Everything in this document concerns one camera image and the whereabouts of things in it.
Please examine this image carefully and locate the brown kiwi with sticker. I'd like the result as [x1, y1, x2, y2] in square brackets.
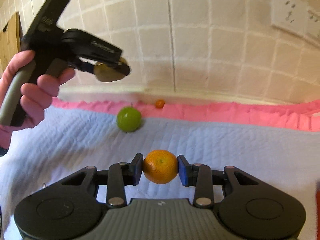
[93, 63, 126, 83]

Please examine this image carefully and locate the large orange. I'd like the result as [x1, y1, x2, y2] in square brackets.
[143, 150, 178, 184]

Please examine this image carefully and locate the small cherry tomato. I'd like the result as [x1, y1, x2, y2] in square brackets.
[155, 99, 165, 109]

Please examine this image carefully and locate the person left hand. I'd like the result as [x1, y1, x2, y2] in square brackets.
[1, 50, 75, 133]

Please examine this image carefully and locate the wooden cutting board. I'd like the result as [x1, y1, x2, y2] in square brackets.
[0, 12, 23, 74]

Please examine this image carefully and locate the dark green apple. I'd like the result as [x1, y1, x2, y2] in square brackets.
[117, 107, 142, 132]

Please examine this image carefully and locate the light blue quilted mat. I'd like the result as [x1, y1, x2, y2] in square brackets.
[1, 107, 319, 239]

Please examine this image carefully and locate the pink towel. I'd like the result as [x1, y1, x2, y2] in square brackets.
[1, 99, 319, 156]

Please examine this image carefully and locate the right white wall socket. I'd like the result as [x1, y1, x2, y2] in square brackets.
[305, 9, 320, 43]

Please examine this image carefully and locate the white wall socket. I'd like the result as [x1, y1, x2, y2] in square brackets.
[271, 0, 308, 37]
[305, 9, 320, 43]

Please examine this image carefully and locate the left white wall socket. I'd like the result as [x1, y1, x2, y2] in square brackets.
[271, 0, 308, 37]

